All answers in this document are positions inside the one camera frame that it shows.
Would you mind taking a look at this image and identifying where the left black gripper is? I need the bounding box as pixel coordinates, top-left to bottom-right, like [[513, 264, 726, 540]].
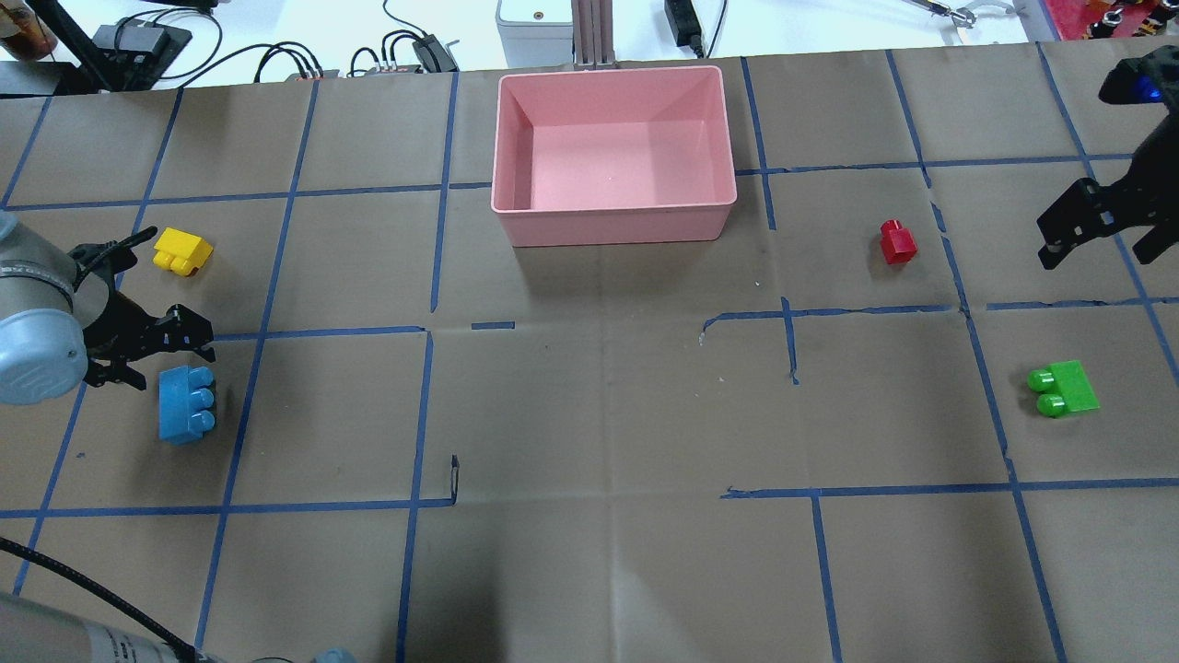
[[70, 242, 217, 390]]

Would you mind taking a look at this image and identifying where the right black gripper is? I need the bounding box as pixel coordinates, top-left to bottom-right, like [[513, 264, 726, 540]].
[[1036, 55, 1178, 270]]

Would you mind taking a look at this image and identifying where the blue toy block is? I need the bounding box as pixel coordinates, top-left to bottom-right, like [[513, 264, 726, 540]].
[[158, 366, 217, 446]]

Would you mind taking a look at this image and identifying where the green toy block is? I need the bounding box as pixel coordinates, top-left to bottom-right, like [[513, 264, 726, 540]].
[[1026, 360, 1102, 418]]

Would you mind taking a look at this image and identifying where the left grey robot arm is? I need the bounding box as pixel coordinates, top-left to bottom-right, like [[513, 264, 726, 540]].
[[1, 211, 217, 403]]

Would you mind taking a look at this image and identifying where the black device box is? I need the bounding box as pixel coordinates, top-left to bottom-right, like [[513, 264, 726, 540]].
[[93, 18, 193, 70]]

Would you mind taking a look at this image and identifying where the white power box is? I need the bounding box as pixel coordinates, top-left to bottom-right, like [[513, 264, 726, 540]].
[[496, 1, 574, 68]]

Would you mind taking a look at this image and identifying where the pink plastic box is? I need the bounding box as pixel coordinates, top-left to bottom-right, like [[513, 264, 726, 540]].
[[490, 64, 738, 248]]

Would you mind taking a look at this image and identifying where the yellow toy block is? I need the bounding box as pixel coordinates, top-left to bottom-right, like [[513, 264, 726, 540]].
[[152, 227, 215, 277]]

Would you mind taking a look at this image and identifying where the red toy block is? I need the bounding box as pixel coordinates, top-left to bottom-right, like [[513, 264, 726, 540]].
[[880, 219, 918, 265]]

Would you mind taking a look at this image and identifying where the black usb hub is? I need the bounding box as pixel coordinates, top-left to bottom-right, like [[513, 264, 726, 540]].
[[414, 33, 459, 73]]

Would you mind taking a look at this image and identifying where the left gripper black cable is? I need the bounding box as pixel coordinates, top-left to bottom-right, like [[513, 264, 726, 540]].
[[0, 536, 199, 659]]

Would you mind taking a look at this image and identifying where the aluminium frame post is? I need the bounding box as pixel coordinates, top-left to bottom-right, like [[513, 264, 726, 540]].
[[571, 0, 615, 70]]

